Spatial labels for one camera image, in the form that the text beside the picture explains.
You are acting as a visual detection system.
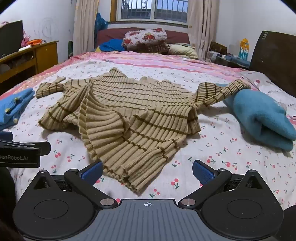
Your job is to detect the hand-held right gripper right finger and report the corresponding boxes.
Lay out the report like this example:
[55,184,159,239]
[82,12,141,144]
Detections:
[178,159,264,209]

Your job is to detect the black monitor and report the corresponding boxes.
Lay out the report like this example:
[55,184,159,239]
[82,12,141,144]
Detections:
[0,20,24,60]

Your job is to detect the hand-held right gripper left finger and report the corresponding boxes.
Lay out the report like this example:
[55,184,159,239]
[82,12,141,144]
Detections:
[32,160,118,209]

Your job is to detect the wooden desk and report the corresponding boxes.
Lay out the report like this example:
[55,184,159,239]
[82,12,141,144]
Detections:
[0,40,59,84]

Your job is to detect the barred window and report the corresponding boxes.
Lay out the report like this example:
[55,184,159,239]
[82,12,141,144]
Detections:
[116,0,189,24]

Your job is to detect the beige pillow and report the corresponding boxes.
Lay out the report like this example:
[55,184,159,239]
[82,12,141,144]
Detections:
[168,44,199,59]

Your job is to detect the folded teal fleece garment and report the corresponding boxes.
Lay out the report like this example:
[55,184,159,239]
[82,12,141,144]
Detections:
[223,89,296,152]

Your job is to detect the orange and teal carton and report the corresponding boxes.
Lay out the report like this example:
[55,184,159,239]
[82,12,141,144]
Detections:
[239,38,250,61]

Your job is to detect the teal hanging garment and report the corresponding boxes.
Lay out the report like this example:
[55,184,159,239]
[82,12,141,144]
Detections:
[94,13,109,37]

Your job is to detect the maroon sofa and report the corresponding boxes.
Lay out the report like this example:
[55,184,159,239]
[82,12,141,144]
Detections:
[96,27,190,50]

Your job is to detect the red floral folded quilt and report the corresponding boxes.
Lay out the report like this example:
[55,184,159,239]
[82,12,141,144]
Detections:
[122,28,167,50]

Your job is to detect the dark wooden nightstand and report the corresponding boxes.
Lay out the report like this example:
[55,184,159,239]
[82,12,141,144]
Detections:
[209,41,251,69]

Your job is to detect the cherry print pillow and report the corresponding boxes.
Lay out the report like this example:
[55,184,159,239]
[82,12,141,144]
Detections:
[240,71,296,127]

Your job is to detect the cherry print bed sheet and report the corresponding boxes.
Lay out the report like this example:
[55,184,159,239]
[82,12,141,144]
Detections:
[0,58,296,209]

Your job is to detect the beige striped ribbed sweater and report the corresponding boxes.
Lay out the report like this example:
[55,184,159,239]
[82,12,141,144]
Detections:
[35,67,252,194]

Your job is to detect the beige curtain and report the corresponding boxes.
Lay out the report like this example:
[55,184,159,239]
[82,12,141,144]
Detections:
[73,0,100,56]
[186,0,220,63]

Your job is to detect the dark wooden headboard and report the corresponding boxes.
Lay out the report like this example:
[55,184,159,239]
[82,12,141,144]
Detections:
[249,31,296,81]

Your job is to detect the blue knit cardigan yellow buttons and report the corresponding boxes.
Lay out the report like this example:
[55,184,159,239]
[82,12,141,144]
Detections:
[0,88,36,131]

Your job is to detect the blue and yellow cloth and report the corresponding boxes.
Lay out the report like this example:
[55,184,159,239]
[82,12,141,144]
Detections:
[97,39,126,53]

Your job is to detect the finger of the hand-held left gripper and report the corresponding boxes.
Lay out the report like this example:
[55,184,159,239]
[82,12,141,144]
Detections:
[0,132,51,156]

